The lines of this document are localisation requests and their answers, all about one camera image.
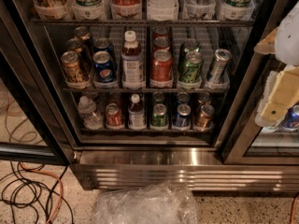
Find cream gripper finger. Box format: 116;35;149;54
254;28;278;55
255;64;299;127

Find orange brown can front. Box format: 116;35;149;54
61;50;89;83

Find orange brown can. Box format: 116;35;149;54
61;50;89;83
74;26;93;49
65;37;92;70

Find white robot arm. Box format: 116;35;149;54
254;1;299;127

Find blue can behind right door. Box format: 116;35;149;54
280;104;299;132

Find silver slim can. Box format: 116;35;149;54
206;49;232;84

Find fridge right glass door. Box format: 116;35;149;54
219;0;299;165

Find fridge glass door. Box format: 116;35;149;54
0;13;74;165
219;0;299;165

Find brown can bottom shelf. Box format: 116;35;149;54
195;105;215;128

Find green can rear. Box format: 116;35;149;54
179;38;200;62

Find green can front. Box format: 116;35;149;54
178;50;204;84

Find blue can bottom shelf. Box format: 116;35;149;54
173;104;191;128

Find red can rear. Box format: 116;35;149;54
152;27;169;38

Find red can middle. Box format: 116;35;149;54
152;37;170;51

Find red can front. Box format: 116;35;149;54
151;49;173;82

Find steel fridge base grille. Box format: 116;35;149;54
70;148;299;192

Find green can bottom shelf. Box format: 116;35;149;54
151;104;167;127

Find iced tea bottle middle shelf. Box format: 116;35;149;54
121;30;144;83

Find tea bottle bottom shelf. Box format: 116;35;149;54
128;93;146;130

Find blue pepsi can front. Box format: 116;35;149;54
93;51;116;83

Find blue pepsi can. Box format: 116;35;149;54
93;51;116;83
93;37;114;55

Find blue pepsi can rear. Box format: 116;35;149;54
93;37;114;55

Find red can bottom shelf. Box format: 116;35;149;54
105;103;122;127

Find orange brown can rear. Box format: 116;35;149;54
74;26;93;49

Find water bottle bottom shelf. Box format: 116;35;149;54
78;96;103;130

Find orange brown can middle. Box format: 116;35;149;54
65;37;92;70

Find fridge left glass door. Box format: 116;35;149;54
0;13;74;165

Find clear plastic bag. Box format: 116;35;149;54
93;182;198;224

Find middle wire shelf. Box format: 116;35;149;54
63;88;228;94

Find wire shelf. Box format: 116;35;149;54
63;88;228;94
32;19;254;27

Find top wire shelf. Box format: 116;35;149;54
32;19;254;27

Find orange cable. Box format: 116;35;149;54
19;161;64;224

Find black cables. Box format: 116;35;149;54
0;161;75;224

